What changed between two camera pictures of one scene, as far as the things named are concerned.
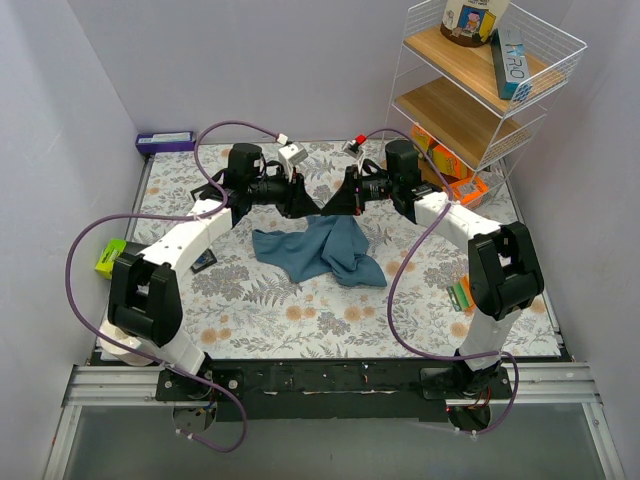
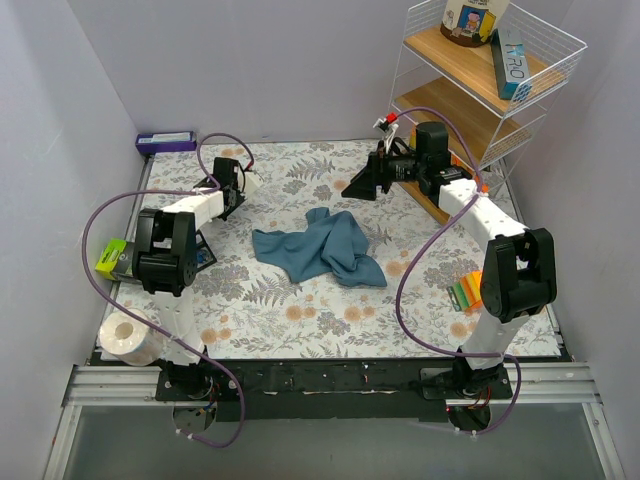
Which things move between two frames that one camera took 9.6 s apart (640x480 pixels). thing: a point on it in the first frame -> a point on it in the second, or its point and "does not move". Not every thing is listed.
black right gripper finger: (347, 199) -> (364, 184)
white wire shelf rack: (478, 106) does not move
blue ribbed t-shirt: (333, 243) does not move
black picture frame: (204, 261) does not move
